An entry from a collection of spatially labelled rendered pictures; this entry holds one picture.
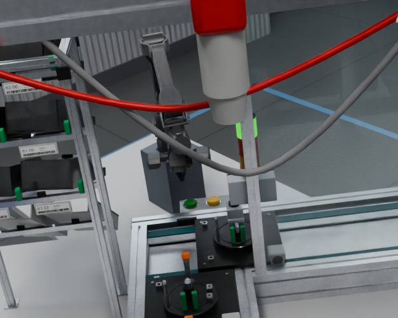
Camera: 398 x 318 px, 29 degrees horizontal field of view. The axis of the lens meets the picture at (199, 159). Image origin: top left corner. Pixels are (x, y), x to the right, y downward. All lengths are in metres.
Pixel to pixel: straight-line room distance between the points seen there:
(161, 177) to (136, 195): 0.21
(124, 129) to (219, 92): 4.35
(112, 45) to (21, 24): 4.89
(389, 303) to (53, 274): 0.98
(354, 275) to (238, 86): 1.49
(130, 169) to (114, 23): 2.09
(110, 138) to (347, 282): 3.04
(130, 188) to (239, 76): 2.05
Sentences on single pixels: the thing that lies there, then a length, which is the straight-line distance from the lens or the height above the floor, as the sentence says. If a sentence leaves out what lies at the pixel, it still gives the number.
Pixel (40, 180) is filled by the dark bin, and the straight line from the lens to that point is 1.92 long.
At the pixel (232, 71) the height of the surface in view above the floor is 1.99.
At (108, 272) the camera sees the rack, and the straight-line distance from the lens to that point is 1.98.
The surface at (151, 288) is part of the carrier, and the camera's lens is 2.06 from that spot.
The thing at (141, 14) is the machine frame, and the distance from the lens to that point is 0.75.
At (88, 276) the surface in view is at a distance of 2.34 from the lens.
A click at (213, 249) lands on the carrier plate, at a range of 2.16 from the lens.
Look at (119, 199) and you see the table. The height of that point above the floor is 0.86.
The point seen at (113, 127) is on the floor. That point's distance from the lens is 5.07.
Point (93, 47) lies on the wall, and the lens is 5.56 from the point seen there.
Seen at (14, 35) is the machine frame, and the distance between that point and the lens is 0.77.
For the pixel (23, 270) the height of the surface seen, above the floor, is 0.86.
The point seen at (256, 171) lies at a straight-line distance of 0.83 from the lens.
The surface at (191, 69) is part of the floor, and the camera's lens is 5.75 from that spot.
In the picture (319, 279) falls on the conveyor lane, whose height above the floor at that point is 0.92.
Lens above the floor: 2.26
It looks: 30 degrees down
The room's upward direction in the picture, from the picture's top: 8 degrees counter-clockwise
